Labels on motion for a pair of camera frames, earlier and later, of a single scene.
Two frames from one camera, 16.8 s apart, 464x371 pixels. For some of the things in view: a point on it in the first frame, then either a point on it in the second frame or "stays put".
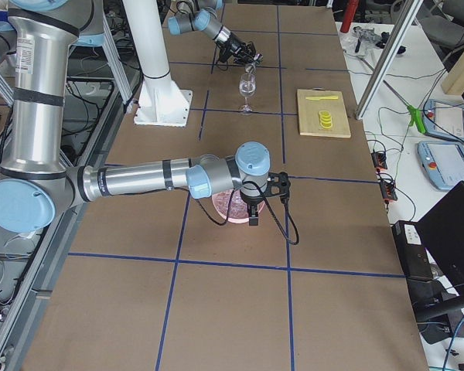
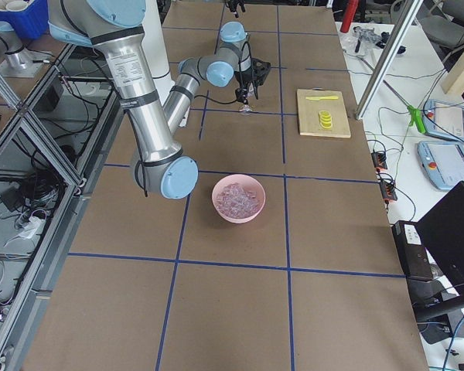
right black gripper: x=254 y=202 → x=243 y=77
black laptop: x=440 y=253 stays put
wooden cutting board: x=308 y=116 stays put
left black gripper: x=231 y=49 → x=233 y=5
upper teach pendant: x=447 y=120 stays put
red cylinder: x=349 y=11 stays put
